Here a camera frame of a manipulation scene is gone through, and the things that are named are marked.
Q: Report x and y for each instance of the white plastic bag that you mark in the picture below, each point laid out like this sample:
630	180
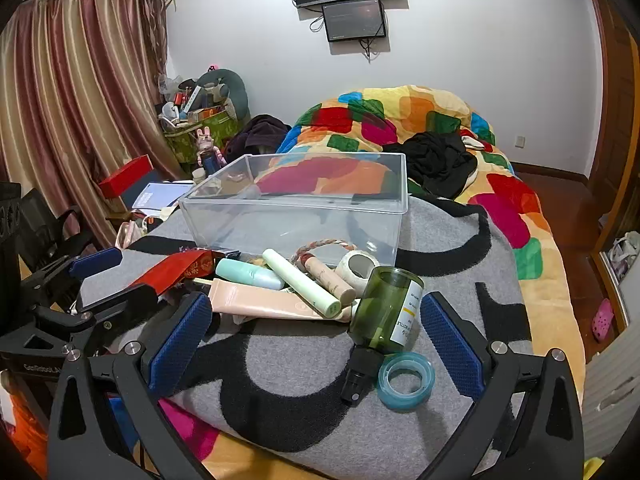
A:
625	255

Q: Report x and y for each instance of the colourful patchwork quilt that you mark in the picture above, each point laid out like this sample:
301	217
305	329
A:
500	210

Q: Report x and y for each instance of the white suitcase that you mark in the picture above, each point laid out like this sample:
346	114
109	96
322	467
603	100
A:
615	395

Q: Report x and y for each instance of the dark purple clothes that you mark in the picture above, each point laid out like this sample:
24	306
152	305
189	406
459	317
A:
260	132

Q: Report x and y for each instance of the light green tube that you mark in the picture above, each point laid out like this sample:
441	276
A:
300	282

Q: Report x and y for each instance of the grey neck pillow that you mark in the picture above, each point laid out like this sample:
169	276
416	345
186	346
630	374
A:
235	90

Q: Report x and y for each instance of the teal tape roll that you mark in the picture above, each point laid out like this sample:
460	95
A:
387	390

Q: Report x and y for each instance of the red box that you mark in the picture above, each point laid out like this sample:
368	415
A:
125	175

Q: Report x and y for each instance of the beige cosmetic tube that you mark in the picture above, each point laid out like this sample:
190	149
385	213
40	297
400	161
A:
250	302

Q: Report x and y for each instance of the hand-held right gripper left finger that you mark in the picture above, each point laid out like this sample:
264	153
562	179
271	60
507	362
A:
180	340

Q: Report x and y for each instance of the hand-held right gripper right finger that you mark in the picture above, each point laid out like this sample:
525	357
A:
450	340

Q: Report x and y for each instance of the striped curtain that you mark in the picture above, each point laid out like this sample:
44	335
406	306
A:
75	85

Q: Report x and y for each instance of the green glass spray bottle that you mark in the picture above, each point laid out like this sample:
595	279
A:
385	310

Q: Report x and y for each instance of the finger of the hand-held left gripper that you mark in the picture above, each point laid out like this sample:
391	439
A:
95	262
135	296

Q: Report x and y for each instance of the pink bunny toy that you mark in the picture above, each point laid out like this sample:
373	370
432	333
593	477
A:
205	142

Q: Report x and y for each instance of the tan cosmetic stick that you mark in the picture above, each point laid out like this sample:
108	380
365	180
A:
325	277

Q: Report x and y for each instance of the wooden bookshelf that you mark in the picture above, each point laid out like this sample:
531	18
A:
620	110

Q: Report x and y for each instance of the mint green bottle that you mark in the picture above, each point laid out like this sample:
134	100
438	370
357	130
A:
245	272

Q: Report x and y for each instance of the clear plastic box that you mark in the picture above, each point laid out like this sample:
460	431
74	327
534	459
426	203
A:
225	230

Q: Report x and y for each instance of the small black monitor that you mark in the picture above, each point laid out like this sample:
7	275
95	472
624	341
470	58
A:
352	20

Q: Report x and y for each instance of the black garment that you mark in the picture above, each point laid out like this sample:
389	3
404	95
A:
435	160

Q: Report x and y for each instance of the blue white booklet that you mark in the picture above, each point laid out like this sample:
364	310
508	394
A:
155	195

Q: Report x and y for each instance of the pink slipper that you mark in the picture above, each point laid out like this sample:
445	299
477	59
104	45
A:
602	320

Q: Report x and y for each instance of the white tape roll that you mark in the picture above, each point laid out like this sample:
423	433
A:
345	275

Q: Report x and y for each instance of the black chair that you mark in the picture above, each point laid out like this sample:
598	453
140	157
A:
45	220

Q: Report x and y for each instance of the grey black patterned blanket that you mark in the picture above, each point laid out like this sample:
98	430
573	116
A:
280	360

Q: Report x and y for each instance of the red packet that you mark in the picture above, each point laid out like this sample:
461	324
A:
175	267

